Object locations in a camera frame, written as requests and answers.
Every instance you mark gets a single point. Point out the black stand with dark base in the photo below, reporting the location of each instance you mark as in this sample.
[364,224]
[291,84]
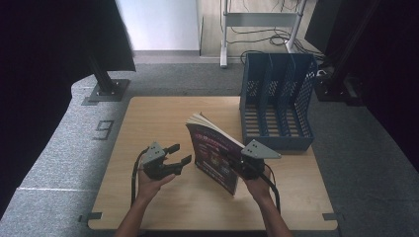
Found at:
[336,85]

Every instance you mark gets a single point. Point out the black metal stand with base plate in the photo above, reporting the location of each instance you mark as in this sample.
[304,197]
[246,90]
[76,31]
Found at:
[107,85]

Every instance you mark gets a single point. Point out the white metal stand frame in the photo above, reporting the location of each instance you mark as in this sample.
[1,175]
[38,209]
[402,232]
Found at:
[260,19]

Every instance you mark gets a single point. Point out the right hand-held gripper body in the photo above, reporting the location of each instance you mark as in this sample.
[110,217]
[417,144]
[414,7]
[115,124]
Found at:
[253,161]

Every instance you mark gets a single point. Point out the blue plastic file rack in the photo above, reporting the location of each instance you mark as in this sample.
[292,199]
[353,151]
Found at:
[276,108]

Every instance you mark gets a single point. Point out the person's left hand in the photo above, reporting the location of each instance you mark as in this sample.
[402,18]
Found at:
[150,187]

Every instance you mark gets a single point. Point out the grey table corner bracket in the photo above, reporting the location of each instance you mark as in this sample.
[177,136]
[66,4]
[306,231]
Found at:
[92,216]
[332,216]

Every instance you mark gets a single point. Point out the dark curtain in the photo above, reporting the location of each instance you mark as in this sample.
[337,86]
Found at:
[39,65]

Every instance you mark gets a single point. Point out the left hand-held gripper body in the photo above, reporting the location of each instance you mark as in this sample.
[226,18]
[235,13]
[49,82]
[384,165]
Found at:
[156,164]

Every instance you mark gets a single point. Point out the person's right hand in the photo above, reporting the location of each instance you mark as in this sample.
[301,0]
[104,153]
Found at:
[258,189]

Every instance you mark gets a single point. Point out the purple magazine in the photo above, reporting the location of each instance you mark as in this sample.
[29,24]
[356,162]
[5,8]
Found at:
[214,158]

